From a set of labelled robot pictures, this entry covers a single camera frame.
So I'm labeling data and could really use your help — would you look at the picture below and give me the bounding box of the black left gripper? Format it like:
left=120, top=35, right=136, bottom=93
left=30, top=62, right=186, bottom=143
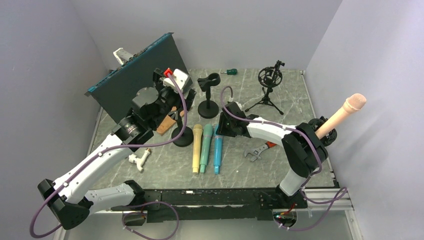
left=150, top=69, right=196, bottom=129

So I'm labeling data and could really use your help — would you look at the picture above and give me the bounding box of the blue microphone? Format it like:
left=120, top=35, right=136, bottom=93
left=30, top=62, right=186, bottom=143
left=213, top=124, right=223, bottom=175

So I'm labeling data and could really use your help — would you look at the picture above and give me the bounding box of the teal green microphone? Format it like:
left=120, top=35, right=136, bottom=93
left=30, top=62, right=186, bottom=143
left=199, top=124, right=214, bottom=173

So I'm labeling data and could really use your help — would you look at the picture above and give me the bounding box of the beige yellow microphone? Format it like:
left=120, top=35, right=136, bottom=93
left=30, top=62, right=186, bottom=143
left=192, top=124, right=203, bottom=174

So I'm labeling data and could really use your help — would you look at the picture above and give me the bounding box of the black tripod shock mount stand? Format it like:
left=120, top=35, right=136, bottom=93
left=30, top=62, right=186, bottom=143
left=244, top=60, right=285, bottom=115

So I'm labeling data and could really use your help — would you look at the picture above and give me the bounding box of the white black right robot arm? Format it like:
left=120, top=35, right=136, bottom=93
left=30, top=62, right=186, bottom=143
left=217, top=101, right=337, bottom=208

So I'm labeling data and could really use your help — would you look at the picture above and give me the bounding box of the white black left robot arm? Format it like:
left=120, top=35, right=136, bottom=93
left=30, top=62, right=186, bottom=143
left=38, top=69, right=196, bottom=230

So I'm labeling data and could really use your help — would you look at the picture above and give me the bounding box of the black round base clip stand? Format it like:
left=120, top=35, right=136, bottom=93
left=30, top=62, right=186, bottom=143
left=197, top=72, right=221, bottom=119

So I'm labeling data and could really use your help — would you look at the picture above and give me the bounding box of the black round base clamp stand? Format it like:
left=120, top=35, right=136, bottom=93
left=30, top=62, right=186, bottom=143
left=168, top=109, right=194, bottom=147

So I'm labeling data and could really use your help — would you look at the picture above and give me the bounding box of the pink microphone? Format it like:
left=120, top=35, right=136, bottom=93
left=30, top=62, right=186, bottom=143
left=315, top=93, right=367, bottom=139

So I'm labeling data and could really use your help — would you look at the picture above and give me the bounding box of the brown wooden block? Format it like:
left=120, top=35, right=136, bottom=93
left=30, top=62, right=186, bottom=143
left=156, top=106, right=184, bottom=136

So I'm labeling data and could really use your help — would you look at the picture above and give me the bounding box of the dark blue leaning board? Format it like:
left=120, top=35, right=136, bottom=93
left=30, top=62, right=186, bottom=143
left=85, top=32, right=189, bottom=123

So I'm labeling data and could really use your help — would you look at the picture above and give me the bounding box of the white plastic pipe valve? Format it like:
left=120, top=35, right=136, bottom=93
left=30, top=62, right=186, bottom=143
left=128, top=148, right=152, bottom=172

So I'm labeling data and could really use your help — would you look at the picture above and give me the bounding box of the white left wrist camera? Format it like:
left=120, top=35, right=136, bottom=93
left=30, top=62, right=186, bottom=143
left=162, top=68, right=193, bottom=94

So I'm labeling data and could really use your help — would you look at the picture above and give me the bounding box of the red handled adjustable wrench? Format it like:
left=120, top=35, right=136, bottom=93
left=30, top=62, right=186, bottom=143
left=244, top=141, right=277, bottom=162

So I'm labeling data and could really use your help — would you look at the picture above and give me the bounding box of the green handled screwdriver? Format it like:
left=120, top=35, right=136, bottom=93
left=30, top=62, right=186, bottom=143
left=221, top=68, right=238, bottom=75

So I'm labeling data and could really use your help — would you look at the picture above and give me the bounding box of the white bracket behind board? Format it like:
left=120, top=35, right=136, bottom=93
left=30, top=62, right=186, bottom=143
left=113, top=47, right=134, bottom=66

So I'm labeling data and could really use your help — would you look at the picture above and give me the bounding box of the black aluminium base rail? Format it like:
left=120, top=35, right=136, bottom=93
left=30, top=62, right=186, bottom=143
left=61, top=187, right=355, bottom=223

